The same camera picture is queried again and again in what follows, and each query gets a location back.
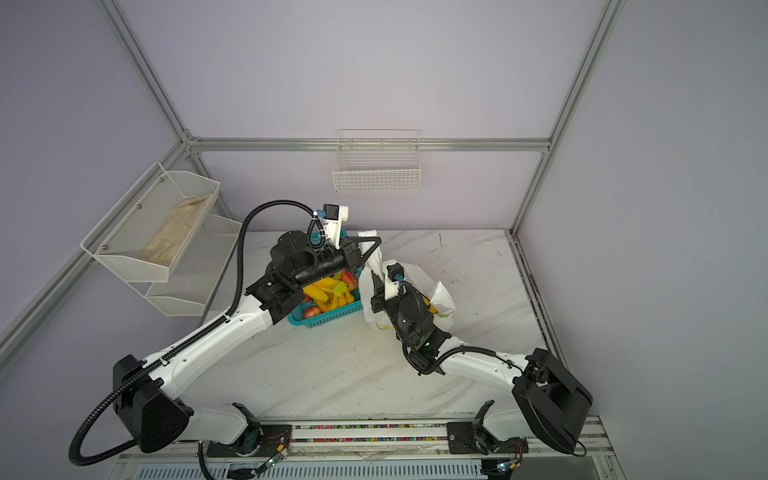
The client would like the beige cloth in shelf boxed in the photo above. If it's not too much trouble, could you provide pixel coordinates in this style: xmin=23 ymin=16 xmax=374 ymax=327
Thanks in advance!
xmin=140 ymin=194 xmax=211 ymax=267

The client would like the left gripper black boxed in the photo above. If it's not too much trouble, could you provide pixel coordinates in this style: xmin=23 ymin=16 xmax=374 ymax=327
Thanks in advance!
xmin=294 ymin=236 xmax=381 ymax=290

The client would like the teal plastic basket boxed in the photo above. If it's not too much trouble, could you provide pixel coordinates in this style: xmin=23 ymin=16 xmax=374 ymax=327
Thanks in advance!
xmin=286 ymin=230 xmax=365 ymax=329

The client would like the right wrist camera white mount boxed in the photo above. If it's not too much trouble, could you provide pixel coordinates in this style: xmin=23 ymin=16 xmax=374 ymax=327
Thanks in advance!
xmin=383 ymin=262 xmax=405 ymax=300

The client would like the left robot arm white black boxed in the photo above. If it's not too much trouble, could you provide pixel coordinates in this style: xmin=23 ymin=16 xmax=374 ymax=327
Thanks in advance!
xmin=68 ymin=199 xmax=382 ymax=466

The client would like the white plastic bag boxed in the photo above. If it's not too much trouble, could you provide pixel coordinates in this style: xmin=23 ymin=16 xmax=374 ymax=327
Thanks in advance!
xmin=360 ymin=247 xmax=456 ymax=329

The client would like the aluminium frame rail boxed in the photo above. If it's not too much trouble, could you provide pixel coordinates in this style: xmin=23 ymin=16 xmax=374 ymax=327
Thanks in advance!
xmin=187 ymin=138 xmax=551 ymax=152

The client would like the red fake apple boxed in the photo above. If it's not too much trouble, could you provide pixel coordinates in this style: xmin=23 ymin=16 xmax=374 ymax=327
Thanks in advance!
xmin=302 ymin=306 xmax=323 ymax=320

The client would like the white mesh shelf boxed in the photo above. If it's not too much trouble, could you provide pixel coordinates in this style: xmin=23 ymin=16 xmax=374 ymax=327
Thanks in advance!
xmin=80 ymin=162 xmax=220 ymax=283
xmin=141 ymin=214 xmax=241 ymax=317

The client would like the lower white mesh shelf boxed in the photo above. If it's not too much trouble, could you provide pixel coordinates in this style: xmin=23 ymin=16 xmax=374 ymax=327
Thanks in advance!
xmin=141 ymin=214 xmax=241 ymax=317

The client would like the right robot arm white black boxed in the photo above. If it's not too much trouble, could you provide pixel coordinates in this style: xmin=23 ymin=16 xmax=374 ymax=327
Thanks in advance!
xmin=370 ymin=276 xmax=593 ymax=457

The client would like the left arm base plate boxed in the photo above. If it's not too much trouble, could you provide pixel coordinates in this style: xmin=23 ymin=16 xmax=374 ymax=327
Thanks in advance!
xmin=205 ymin=424 xmax=293 ymax=458

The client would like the white wire wall basket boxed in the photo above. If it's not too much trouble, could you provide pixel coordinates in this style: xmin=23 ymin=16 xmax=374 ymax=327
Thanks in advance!
xmin=332 ymin=129 xmax=422 ymax=194

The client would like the yellow banana bunch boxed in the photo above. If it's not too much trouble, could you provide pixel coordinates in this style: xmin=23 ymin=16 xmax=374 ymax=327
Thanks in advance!
xmin=303 ymin=271 xmax=358 ymax=313

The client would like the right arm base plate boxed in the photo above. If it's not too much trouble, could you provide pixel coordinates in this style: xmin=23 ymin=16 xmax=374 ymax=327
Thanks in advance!
xmin=446 ymin=422 xmax=529 ymax=455

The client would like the upper white mesh shelf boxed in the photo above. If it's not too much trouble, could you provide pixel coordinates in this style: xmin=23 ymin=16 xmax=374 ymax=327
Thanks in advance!
xmin=80 ymin=162 xmax=220 ymax=283

